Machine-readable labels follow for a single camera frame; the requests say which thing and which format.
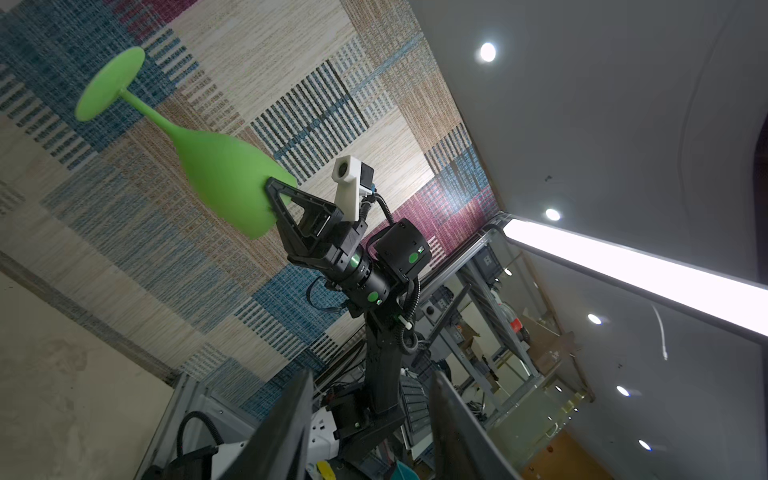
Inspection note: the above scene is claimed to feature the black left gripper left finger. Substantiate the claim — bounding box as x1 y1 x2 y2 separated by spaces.
220 370 314 480

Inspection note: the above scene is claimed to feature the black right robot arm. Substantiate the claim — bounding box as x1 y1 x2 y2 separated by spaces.
141 178 432 479

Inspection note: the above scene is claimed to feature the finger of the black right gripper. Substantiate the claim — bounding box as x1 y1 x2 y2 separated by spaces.
265 177 343 255

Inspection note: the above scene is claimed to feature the grey metal storage shelf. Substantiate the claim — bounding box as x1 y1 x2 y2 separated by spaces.
420 229 583 438

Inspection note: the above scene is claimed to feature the green plastic wine glass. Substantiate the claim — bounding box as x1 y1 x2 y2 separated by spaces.
75 47 298 239

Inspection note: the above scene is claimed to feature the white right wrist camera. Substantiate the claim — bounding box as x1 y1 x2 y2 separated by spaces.
332 155 375 222

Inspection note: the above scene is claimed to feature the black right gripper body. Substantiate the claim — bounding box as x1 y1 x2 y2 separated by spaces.
288 212 368 270

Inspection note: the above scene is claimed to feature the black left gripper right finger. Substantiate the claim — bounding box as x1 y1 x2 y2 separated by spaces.
429 371 522 480

